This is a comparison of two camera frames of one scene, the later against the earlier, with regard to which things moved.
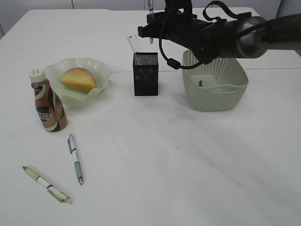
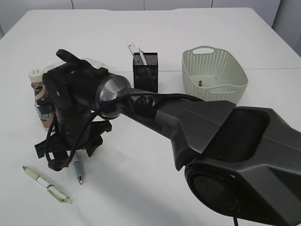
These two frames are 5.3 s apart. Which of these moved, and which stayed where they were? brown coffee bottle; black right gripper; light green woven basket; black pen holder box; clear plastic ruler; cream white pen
Moved: clear plastic ruler; black right gripper
Stayed: brown coffee bottle; light green woven basket; cream white pen; black pen holder box
